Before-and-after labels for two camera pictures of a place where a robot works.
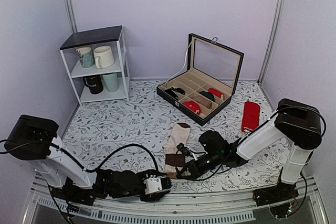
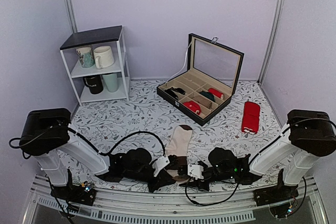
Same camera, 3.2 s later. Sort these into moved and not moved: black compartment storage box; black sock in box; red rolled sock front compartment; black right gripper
Moved: black right gripper
Not moved: black sock in box; black compartment storage box; red rolled sock front compartment
